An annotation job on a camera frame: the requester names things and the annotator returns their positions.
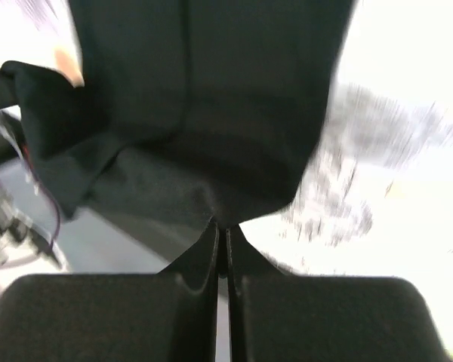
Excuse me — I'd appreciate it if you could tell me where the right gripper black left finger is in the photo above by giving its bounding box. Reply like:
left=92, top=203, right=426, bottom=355
left=0, top=222, right=220, bottom=361

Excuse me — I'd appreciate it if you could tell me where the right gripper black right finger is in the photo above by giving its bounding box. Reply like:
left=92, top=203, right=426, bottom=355
left=225, top=228, right=449, bottom=362

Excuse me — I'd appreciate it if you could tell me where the black t-shirt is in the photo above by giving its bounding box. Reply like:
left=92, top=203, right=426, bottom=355
left=2, top=1, right=353, bottom=228

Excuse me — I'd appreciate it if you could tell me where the floral patterned table cover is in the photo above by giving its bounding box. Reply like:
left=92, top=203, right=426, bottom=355
left=2, top=1, right=453, bottom=354

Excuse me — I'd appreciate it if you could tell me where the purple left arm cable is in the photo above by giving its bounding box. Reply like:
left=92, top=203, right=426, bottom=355
left=0, top=143, right=63, bottom=271

